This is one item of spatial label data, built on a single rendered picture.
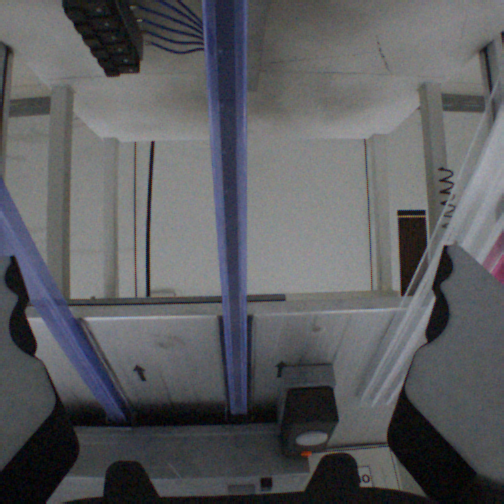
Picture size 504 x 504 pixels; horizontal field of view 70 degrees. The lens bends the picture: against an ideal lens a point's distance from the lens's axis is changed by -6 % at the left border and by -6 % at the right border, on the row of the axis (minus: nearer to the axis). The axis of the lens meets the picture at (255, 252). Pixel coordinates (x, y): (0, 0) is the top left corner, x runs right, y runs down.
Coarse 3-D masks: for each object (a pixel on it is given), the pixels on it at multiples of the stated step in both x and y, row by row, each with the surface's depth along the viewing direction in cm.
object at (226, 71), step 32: (224, 0) 11; (224, 32) 11; (224, 64) 12; (224, 96) 13; (224, 128) 14; (224, 160) 15; (224, 192) 16; (224, 224) 17; (224, 256) 19; (224, 288) 20; (224, 320) 23
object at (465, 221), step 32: (480, 128) 15; (480, 160) 16; (480, 192) 17; (448, 224) 18; (480, 224) 18; (480, 256) 20; (416, 288) 22; (416, 320) 24; (384, 352) 27; (384, 384) 31
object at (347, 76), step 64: (0, 0) 39; (128, 0) 42; (192, 0) 43; (320, 0) 43; (384, 0) 43; (448, 0) 42; (64, 64) 55; (192, 64) 57; (320, 64) 58; (384, 64) 58; (448, 64) 57; (128, 128) 83; (192, 128) 85; (256, 128) 86; (320, 128) 87; (384, 128) 87
